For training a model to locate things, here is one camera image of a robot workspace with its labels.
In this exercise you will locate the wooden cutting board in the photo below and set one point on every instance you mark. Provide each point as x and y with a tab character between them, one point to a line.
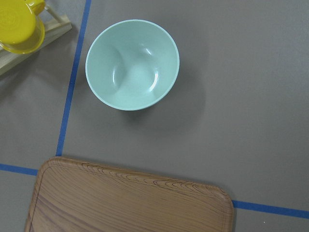
77	196

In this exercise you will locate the yellow mug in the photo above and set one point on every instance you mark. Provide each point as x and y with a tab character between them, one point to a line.
21	29

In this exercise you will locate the light green bowl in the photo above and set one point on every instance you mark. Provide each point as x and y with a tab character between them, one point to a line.
132	65

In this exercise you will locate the wooden mug rack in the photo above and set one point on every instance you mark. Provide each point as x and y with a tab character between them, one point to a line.
55	25

